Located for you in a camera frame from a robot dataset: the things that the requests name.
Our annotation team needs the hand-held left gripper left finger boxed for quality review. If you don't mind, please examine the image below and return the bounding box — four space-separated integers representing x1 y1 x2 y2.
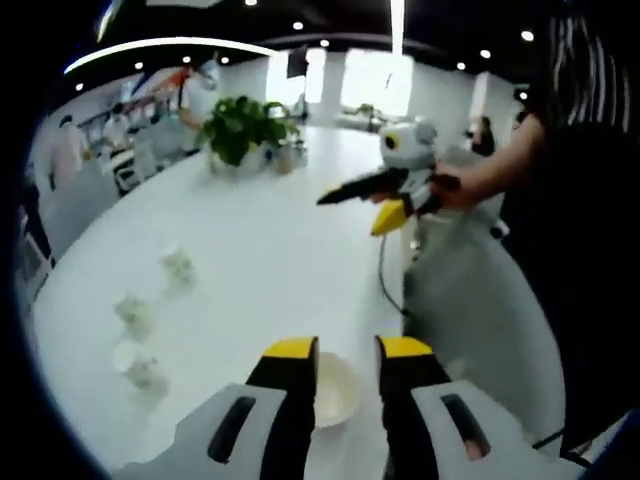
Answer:
114 335 321 480

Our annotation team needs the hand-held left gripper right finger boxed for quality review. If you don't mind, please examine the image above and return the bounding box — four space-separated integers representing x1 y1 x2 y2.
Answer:
374 335 587 480

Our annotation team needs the person's right hand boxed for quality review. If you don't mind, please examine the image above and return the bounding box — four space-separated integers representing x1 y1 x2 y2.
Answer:
432 164 484 211

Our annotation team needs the small beige container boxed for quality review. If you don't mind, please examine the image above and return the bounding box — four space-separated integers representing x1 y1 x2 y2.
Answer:
273 144 296 174

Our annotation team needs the long curved ceiling light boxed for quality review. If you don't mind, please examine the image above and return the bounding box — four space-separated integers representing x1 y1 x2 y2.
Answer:
63 36 279 76
388 0 407 57

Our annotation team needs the black hanging speaker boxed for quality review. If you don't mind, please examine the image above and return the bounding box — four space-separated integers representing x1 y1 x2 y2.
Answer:
286 48 310 80

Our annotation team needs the potted green plant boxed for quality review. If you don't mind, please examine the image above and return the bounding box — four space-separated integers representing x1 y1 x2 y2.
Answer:
196 95 301 175

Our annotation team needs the group of round ceiling spotlights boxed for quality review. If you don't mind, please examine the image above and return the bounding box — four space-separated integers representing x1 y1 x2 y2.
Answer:
74 0 536 101

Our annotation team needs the grey office chair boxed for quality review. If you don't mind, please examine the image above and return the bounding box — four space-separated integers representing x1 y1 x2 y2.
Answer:
37 169 121 261

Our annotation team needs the black cable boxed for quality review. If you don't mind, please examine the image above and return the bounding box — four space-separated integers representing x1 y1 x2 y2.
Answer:
377 233 412 319

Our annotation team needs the red blue wall graphic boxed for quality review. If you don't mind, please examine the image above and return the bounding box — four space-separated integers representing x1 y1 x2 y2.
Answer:
128 67 194 104

